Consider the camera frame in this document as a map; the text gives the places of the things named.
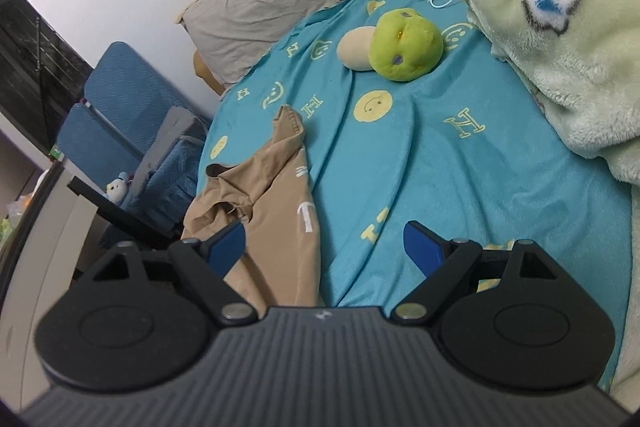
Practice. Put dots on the green round plush toy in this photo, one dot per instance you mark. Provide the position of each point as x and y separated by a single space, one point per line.
405 44

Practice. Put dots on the blue quilted cushion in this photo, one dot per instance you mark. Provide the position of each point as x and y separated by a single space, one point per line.
167 184

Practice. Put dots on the green plush blanket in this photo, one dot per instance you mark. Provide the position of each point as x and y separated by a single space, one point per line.
560 27

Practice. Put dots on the grey folded cloth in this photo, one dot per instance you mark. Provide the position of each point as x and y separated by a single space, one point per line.
167 142

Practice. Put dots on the beige oval plush toy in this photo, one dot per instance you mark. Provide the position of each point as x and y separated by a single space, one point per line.
356 48

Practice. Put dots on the grey pillow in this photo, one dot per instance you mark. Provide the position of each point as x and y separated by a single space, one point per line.
270 2

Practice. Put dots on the blue folding chair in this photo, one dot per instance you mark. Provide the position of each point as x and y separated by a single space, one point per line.
107 107

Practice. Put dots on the small white plush toy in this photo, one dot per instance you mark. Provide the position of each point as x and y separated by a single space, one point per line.
116 191

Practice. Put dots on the tan khaki shorts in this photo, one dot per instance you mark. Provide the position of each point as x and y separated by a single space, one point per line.
267 227

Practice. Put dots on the teal printed blanket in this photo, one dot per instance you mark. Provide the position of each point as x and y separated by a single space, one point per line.
415 147

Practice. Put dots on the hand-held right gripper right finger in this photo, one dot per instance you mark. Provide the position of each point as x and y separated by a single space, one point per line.
419 246

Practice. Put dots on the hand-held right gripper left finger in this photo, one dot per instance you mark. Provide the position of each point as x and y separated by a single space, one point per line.
227 245

